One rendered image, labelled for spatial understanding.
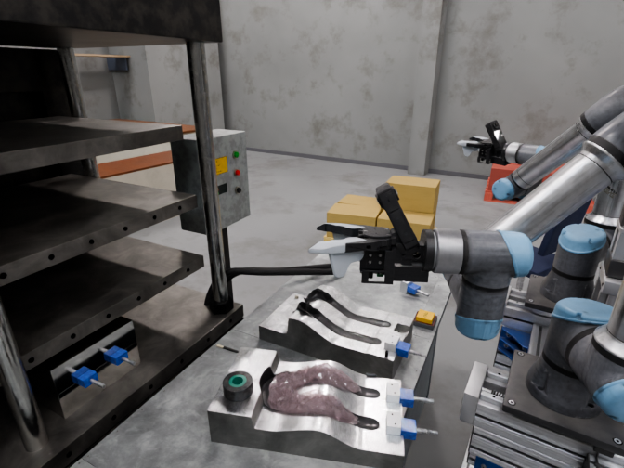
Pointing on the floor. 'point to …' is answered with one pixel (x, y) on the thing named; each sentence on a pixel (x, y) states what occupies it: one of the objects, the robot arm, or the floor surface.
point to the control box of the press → (235, 172)
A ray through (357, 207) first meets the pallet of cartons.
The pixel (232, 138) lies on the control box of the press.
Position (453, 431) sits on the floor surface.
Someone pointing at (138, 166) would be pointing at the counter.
